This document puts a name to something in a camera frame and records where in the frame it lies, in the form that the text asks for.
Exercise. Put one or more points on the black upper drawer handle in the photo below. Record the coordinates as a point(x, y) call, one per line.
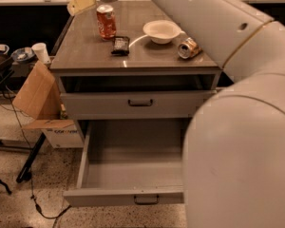
point(140, 103)

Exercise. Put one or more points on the black drawer handle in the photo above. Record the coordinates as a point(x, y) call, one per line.
point(146, 200)
point(140, 103)

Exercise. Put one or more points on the grey drawer cabinet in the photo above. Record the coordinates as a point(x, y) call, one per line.
point(84, 62)

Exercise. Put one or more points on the blue bowl with item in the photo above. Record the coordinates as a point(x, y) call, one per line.
point(23, 55)

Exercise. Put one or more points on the black snack packet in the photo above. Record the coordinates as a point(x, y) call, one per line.
point(121, 45)

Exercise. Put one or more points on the closed grey upper drawer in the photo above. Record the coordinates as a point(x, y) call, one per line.
point(110, 106)

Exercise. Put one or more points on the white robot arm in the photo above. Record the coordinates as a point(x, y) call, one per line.
point(234, 148)

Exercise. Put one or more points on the open grey middle drawer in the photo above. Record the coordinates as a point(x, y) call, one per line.
point(126, 158)

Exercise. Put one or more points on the black table leg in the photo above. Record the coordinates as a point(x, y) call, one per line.
point(25, 173)

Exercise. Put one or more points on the black middle drawer handle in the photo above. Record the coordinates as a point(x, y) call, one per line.
point(146, 200)

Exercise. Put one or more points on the brown cardboard box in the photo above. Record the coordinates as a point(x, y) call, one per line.
point(39, 97)

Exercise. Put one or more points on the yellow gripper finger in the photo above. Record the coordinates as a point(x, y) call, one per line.
point(75, 7)

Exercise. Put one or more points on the white paper cup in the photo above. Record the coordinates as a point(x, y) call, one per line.
point(40, 50)

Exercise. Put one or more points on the lying gold soda can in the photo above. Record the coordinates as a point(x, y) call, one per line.
point(188, 49)

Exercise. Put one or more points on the orange coke can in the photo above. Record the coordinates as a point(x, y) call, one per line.
point(106, 21)

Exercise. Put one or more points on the white paper bowl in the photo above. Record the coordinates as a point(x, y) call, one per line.
point(161, 31)

